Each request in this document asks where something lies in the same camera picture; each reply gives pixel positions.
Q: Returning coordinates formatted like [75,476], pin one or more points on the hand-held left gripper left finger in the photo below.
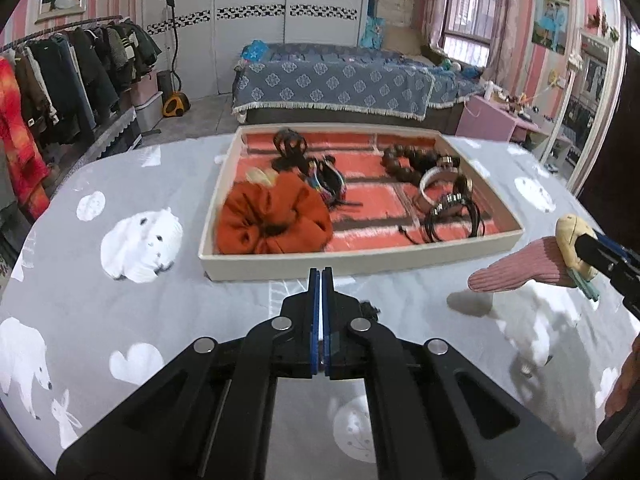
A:
[314,320]

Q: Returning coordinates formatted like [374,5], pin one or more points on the white framed standing mirror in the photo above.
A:
[590,100]

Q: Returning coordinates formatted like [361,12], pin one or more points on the dark wooden door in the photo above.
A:
[625,160]

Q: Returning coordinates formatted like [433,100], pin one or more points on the pink storage box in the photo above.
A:
[147,110]

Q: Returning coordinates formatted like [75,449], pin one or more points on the person's right forearm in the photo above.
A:
[625,380]

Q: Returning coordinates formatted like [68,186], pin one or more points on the yellow base garment steamer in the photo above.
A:
[175,105]

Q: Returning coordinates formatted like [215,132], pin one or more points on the cream jewelry tray red lining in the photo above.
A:
[350,262]

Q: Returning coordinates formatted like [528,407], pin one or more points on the white headband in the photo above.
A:
[435,177]

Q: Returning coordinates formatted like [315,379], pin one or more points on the orange scrunchie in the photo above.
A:
[290,205]

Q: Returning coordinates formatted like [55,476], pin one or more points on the framed wedding photo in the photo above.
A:
[550,20]

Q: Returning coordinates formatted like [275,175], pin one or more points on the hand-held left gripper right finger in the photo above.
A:
[327,320]

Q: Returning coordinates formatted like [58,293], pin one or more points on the grey scalloped edge cloth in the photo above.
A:
[105,145]

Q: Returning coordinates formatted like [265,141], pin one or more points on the blue plastic bag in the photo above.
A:
[256,51]

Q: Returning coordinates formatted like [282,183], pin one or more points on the bed with blue patterned cover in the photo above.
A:
[325,85]

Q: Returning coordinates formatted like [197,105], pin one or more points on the red flower decoration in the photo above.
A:
[602,22]

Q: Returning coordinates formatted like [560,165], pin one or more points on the narrow pink floral curtain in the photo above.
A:
[436,5]

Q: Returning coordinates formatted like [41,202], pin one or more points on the metal clothes rail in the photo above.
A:
[65,30]

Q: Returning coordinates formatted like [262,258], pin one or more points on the barred window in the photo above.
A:
[467,15]

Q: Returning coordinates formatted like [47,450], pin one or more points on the pink desk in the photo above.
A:
[482,117]

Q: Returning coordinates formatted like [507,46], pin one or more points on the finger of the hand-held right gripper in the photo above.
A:
[612,245]
[595,255]

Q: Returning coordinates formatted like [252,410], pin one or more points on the row of hanging clothes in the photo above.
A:
[60,90]

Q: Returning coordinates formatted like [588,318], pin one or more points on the dark brown hair claw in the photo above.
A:
[287,142]

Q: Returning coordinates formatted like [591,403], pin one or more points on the wide pink floral curtain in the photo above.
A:
[510,20]

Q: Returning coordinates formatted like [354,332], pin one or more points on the grey polar bear blanket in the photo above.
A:
[150,310]

